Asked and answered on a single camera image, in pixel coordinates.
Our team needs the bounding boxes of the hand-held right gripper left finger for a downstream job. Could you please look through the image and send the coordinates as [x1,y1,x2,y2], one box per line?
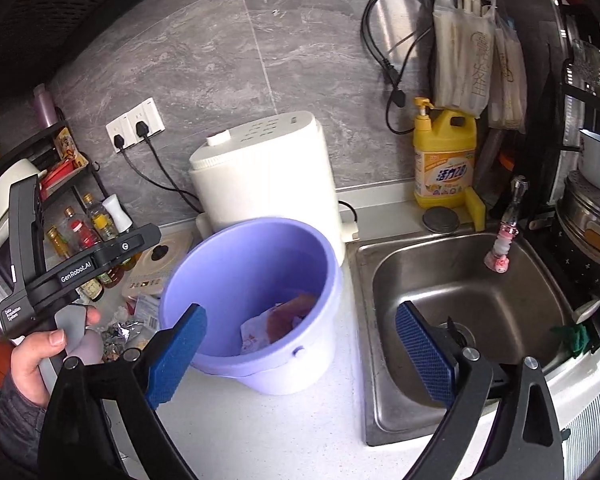
[36,304,208,480]

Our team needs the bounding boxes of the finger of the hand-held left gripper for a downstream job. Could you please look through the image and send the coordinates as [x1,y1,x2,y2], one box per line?
[7,179,47,292]

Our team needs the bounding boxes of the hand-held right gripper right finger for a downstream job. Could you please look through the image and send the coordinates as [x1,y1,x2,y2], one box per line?
[395,301,566,480]

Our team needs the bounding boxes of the white and red wrapper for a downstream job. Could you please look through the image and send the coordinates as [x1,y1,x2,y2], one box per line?
[240,292,317,357]

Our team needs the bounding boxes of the purple plastic bucket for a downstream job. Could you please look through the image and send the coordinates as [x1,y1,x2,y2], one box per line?
[158,217,344,396]

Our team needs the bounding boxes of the person's left forearm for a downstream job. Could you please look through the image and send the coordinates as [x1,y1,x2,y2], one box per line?
[0,377,48,480]

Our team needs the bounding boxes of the person's left hand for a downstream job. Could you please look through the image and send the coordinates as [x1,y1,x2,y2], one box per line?
[10,329,68,409]

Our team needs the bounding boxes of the red cap oil bottle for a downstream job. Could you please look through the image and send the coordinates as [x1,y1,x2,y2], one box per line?
[62,205,100,252]

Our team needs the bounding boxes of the white pot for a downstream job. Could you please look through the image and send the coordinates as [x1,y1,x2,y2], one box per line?
[0,158,47,247]

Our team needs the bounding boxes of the crumpled foil wrapper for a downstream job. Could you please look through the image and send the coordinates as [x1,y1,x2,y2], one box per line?
[99,319,157,362]

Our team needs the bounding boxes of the yellow cap oil bottle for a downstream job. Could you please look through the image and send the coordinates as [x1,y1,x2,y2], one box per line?
[82,193,117,242]

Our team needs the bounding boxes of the black spice rack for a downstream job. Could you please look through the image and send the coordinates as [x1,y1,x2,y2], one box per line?
[0,119,108,306]

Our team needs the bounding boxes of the white spray oil bottle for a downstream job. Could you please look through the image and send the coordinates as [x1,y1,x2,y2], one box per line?
[102,193,134,237]

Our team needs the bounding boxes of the red seasoning packets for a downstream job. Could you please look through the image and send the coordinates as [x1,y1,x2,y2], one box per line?
[39,126,89,192]

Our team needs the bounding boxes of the stainless steel sink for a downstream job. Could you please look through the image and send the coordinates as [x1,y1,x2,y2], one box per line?
[354,231,577,447]

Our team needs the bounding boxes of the purple bottle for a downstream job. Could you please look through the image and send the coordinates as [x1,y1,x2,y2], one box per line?
[32,84,59,129]

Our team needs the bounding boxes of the round grey sink plug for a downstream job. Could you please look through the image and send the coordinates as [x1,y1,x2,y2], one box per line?
[422,205,462,234]

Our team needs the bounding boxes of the faucet with pink filter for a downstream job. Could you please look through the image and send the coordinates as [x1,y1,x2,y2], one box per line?
[483,176,529,275]

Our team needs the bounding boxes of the green scrubber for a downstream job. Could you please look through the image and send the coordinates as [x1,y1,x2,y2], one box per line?
[551,323,592,359]

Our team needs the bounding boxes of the yellow sponge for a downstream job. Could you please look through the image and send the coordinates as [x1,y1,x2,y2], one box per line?
[461,189,487,232]

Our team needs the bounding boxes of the white ribbed panel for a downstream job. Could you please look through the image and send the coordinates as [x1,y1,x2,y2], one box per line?
[559,384,600,480]

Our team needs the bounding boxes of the yellow dish soap bottle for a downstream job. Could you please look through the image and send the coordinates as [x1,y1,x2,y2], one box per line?
[412,97,479,211]

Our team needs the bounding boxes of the white kitchen appliance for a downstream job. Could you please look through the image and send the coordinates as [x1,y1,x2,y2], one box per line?
[187,111,349,268]

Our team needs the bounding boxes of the steel steamer pot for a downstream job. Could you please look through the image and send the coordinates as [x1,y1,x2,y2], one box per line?
[554,170,600,288]

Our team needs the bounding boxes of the hanging clear plastic bag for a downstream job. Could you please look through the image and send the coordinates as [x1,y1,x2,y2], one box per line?
[489,14,527,134]

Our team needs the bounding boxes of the black dish rack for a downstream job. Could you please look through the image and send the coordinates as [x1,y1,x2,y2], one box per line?
[524,4,600,313]

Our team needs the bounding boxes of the hanging bag of chopsticks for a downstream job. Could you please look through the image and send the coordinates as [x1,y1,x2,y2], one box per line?
[431,0,499,117]

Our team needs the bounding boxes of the black plug with cable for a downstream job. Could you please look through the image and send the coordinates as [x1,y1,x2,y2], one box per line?
[112,132,203,213]
[134,120,205,208]

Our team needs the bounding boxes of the white wall socket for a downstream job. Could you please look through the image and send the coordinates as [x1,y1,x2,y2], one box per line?
[105,114,132,154]
[125,97,164,142]

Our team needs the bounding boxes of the black hanging cable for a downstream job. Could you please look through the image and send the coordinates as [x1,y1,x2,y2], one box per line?
[361,0,435,135]

